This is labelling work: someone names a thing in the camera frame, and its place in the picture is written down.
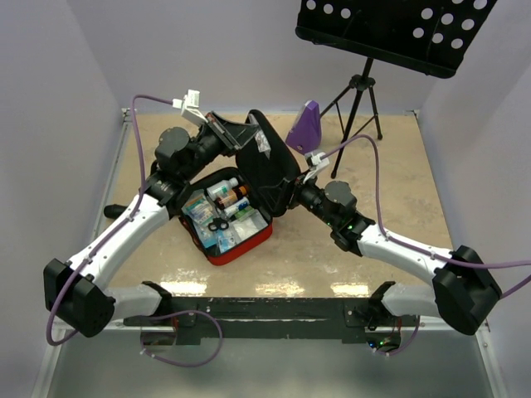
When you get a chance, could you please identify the purple metronome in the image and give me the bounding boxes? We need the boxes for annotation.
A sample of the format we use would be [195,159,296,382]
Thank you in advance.
[285,100,322,155]

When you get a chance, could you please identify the blue wipe sachets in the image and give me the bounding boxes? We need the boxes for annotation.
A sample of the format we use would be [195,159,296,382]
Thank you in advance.
[217,230,237,254]

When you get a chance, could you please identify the beige bandage pack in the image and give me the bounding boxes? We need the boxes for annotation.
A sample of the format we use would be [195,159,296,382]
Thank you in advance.
[182,190,217,226]

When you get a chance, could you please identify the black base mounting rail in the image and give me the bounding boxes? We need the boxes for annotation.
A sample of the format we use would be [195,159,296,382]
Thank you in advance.
[124,297,397,345]

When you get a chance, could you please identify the red black medicine kit case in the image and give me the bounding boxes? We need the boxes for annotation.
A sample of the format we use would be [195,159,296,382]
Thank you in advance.
[179,109,300,266]

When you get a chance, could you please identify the black handled scissors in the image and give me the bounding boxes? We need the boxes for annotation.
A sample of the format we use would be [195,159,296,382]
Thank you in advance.
[208,218,230,232]

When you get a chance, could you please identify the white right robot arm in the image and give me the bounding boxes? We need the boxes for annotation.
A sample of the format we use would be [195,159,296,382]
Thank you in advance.
[293,179,502,336]

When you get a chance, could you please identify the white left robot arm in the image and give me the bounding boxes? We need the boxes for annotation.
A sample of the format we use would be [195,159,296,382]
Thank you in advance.
[43,112,260,337]

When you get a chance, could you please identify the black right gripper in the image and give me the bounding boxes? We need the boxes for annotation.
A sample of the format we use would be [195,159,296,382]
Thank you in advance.
[258,169,338,229]

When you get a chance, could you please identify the black microphone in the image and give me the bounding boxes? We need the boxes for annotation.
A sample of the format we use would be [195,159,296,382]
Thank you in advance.
[103,204,127,220]

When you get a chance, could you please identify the white gauze packet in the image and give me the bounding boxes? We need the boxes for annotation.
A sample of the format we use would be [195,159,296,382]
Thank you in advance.
[232,214,268,241]

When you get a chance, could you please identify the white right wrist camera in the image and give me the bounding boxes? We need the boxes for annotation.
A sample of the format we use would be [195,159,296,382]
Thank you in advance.
[303,151,329,184]

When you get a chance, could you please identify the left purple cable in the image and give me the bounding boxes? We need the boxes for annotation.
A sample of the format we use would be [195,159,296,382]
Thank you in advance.
[45,94,175,346]

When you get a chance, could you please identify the small orange brown bottle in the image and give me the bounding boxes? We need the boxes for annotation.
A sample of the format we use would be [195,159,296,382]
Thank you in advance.
[214,185,248,209]

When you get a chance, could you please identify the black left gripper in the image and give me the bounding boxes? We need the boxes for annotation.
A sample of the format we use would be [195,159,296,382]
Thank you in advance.
[182,111,261,182]

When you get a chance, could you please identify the black music stand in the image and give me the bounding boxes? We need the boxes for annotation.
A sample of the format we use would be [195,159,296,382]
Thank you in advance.
[295,0,499,179]

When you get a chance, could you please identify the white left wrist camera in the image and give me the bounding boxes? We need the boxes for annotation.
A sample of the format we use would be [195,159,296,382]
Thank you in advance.
[172,89,207,126]

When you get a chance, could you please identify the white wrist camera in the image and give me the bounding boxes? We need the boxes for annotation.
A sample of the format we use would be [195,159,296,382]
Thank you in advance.
[172,89,207,126]
[303,151,329,184]

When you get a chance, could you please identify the green small box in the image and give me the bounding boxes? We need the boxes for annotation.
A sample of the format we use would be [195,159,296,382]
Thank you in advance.
[233,206,256,221]

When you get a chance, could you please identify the white green medicine bottle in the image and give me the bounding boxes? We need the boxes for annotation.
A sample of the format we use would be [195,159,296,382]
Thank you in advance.
[207,177,239,200]

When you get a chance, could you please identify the small white blue tube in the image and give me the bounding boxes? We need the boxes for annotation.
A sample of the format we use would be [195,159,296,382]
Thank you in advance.
[223,197,250,217]

